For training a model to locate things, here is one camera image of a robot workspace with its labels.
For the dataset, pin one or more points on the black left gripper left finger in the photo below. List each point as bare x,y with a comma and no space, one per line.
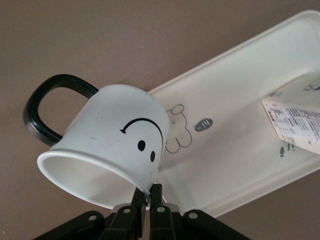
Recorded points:
130,222

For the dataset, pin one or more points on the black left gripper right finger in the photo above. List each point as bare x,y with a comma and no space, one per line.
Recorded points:
161,222

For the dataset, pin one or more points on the blue milk carton green cap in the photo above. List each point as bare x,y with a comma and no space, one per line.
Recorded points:
295,120

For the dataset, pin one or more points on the cream rabbit print tray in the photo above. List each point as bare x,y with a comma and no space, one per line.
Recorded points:
237,150

